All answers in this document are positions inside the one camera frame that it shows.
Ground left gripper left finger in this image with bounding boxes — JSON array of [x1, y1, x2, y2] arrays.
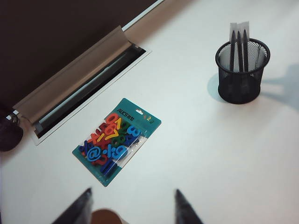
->
[[51, 188, 94, 224]]

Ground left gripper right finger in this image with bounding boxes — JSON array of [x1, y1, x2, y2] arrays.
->
[[174, 189, 204, 224]]

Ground clear black gel pen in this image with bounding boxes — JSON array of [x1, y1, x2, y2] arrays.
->
[[242, 21, 250, 91], [228, 22, 237, 91]]

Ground black mesh pen holder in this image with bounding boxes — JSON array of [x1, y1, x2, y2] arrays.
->
[[215, 38, 271, 104]]

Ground beige paper cup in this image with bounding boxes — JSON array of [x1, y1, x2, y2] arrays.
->
[[90, 208, 119, 224]]

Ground teal magnet letters pack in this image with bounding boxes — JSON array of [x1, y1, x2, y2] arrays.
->
[[71, 98, 162, 187]]

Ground black mug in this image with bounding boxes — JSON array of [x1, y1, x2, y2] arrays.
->
[[0, 111, 24, 152]]

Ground white pens in holder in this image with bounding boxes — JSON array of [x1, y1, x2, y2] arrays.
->
[[235, 23, 245, 91]]

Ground brown desk partition panel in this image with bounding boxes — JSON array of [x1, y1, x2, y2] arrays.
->
[[0, 0, 164, 112]]

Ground beige cable tray flap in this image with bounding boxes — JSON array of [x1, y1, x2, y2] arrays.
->
[[12, 25, 131, 123]]

